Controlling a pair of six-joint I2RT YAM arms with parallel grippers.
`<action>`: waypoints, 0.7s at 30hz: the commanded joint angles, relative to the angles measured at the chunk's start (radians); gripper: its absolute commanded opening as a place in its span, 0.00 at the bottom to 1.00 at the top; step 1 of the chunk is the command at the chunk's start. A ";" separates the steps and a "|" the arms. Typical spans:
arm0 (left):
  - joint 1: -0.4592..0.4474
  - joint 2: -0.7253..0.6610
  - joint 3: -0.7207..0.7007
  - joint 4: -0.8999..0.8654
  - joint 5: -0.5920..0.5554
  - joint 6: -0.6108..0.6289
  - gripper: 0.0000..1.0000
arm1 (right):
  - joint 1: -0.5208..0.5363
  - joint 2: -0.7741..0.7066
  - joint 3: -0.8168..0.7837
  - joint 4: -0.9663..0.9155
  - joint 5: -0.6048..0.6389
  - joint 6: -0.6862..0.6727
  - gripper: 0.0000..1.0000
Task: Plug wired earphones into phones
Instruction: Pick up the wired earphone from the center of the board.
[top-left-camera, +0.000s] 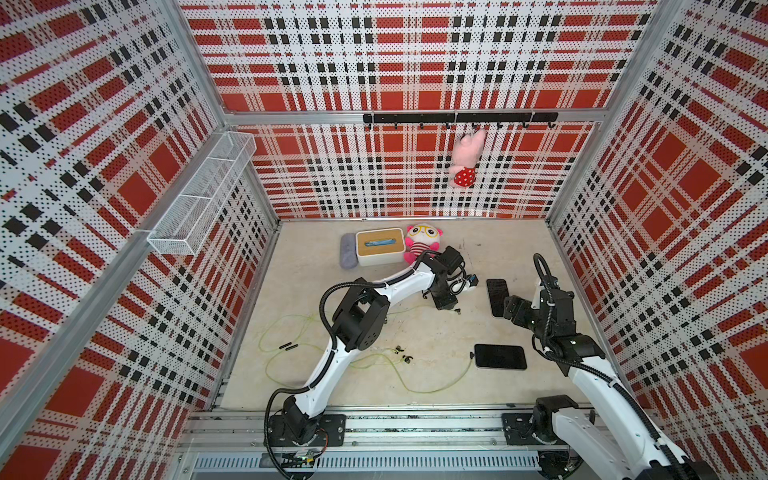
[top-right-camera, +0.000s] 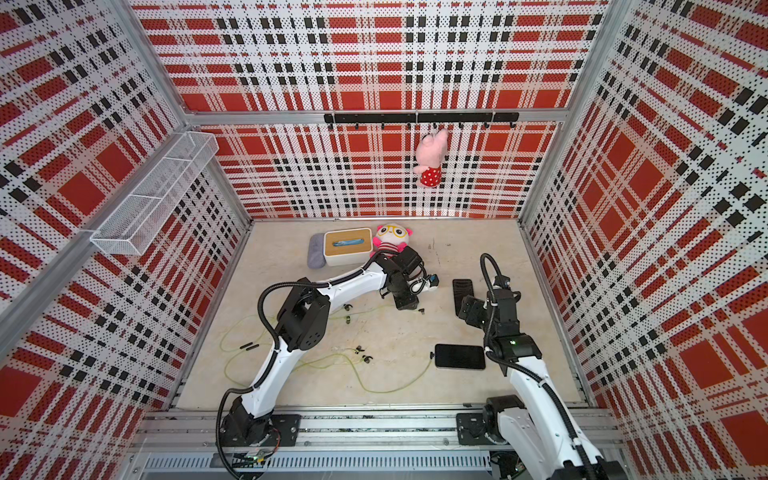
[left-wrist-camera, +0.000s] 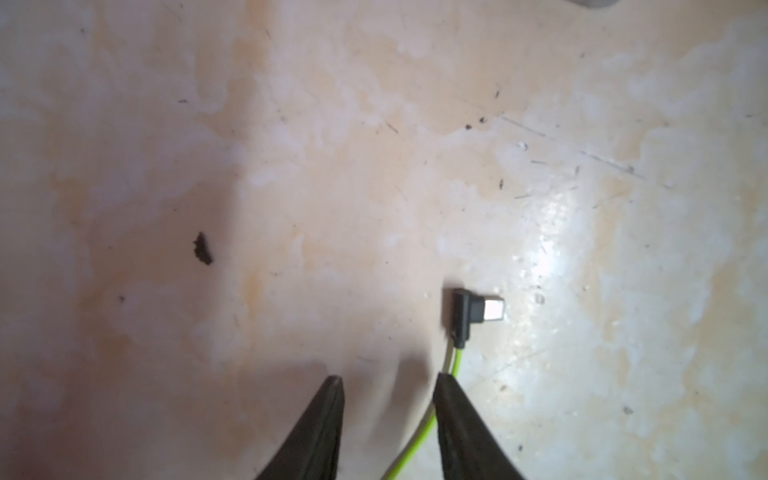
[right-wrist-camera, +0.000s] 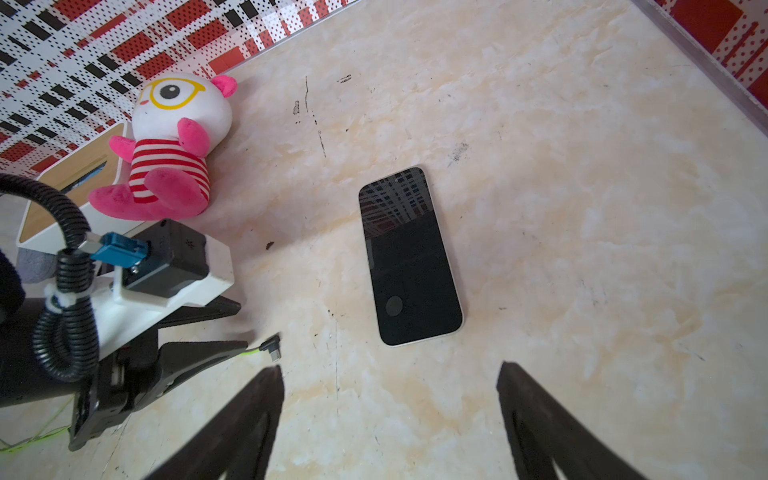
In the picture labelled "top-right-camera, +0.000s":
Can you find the purple-edged smartphone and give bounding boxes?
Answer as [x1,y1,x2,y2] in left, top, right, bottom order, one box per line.
[434,344,486,370]

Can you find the green wired earphones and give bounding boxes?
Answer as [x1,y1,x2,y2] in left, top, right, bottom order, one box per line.
[292,346,434,395]
[218,302,427,388]

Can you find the white-edged smartphone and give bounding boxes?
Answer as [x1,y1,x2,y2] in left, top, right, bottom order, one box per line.
[452,279,474,317]

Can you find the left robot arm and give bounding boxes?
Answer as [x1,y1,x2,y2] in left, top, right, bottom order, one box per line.
[215,246,428,447]

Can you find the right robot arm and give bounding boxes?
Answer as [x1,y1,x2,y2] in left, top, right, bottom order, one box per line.
[459,253,628,479]

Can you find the pink owl plush toy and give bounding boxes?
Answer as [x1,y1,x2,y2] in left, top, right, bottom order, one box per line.
[372,223,413,257]

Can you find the grey oval pad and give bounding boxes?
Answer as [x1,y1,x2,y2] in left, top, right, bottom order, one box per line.
[307,233,326,269]

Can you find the pink pig plush hanging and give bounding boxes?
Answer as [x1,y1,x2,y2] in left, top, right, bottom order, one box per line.
[413,130,449,188]

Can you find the black hook rail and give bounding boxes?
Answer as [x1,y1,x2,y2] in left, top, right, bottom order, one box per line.
[323,111,520,128]

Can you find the white wire mesh basket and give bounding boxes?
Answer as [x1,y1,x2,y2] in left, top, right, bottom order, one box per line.
[90,131,218,256]

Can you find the metal base rail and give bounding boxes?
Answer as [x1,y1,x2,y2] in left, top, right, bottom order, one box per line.
[131,407,625,475]

